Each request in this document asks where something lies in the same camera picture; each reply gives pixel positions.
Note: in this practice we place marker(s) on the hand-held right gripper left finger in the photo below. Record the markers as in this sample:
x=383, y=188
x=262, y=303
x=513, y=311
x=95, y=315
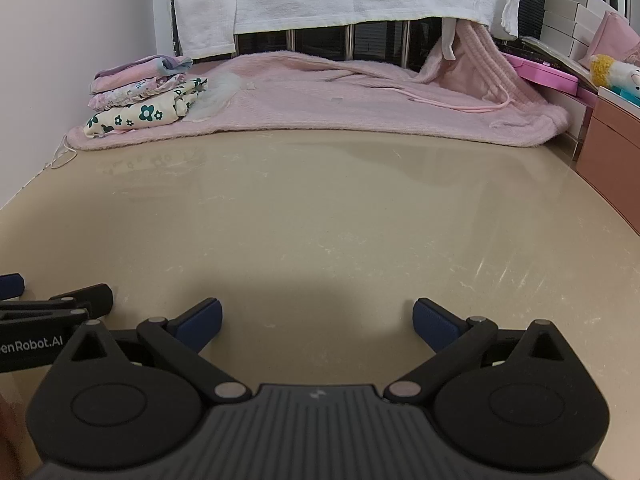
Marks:
x=200, y=321

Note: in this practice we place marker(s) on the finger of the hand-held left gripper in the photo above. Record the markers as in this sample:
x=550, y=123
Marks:
x=11, y=286
x=85, y=300

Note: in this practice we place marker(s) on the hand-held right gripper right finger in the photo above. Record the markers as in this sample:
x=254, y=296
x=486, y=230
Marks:
x=437, y=323

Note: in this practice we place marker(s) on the white green-flowered garment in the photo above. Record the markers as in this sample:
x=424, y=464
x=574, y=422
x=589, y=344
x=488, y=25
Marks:
x=145, y=115

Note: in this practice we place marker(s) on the pink small-floral folded garment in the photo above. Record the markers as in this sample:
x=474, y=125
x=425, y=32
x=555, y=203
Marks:
x=125, y=94

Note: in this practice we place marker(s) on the white fluffy cloth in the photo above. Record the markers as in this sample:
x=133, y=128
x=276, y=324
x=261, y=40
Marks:
x=220, y=92

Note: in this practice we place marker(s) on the salmon pink storage box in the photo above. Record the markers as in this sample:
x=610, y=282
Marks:
x=610, y=160

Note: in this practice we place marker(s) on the purple pink folded garment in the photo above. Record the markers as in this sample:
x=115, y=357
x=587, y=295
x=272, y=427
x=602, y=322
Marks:
x=145, y=67

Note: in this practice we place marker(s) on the white box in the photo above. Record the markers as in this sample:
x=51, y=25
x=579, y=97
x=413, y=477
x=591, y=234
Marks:
x=577, y=125

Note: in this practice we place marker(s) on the pink fleece blanket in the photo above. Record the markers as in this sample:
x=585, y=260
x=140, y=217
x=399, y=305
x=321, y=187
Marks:
x=325, y=100

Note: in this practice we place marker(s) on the pink plastic case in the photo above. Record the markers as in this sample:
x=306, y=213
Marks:
x=545, y=75

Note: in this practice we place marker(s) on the dark flat tray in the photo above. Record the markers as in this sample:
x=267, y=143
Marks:
x=555, y=52

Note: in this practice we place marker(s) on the yellow white plush toy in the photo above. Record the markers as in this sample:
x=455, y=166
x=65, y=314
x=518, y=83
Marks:
x=607, y=67

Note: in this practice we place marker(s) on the stack of white boxes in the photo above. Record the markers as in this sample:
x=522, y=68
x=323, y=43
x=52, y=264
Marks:
x=565, y=20

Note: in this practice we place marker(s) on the pink pouch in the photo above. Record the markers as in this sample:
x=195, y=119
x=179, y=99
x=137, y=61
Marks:
x=617, y=35

